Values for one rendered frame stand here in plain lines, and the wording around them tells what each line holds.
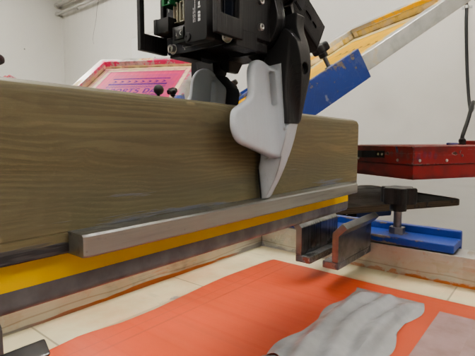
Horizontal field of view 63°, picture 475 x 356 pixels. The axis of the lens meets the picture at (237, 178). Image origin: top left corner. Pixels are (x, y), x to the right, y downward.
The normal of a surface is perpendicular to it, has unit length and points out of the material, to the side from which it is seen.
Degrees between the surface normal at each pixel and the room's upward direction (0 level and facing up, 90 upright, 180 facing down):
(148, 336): 0
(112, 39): 90
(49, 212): 90
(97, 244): 90
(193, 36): 90
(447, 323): 0
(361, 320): 27
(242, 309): 0
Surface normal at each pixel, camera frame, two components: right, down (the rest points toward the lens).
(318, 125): 0.77, 0.06
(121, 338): 0.00, -1.00
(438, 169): 0.36, 0.09
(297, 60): -0.62, 0.25
